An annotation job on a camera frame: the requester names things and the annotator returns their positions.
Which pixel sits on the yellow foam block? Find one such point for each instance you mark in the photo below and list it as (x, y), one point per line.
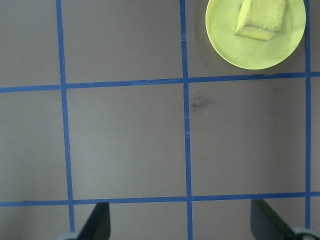
(262, 15)

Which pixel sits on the yellow round plate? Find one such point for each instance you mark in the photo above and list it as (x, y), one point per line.
(250, 55)

